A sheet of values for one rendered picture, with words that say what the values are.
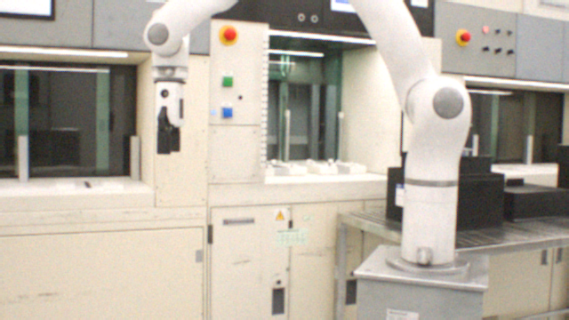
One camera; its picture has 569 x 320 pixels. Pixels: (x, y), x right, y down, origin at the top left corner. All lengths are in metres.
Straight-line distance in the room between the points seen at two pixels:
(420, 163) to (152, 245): 0.91
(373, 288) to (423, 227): 0.17
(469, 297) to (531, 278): 1.50
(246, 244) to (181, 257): 0.22
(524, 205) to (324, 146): 1.28
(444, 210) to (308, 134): 1.69
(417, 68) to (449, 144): 0.20
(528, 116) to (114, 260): 2.33
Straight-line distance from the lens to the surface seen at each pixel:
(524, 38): 2.48
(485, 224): 1.74
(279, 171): 2.02
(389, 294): 1.18
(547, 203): 2.00
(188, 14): 1.14
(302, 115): 2.82
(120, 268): 1.72
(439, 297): 1.16
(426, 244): 1.21
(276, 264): 1.86
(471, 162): 1.71
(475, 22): 2.29
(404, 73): 1.24
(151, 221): 1.71
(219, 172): 1.74
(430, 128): 1.14
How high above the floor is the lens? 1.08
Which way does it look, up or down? 4 degrees down
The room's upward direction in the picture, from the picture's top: 1 degrees clockwise
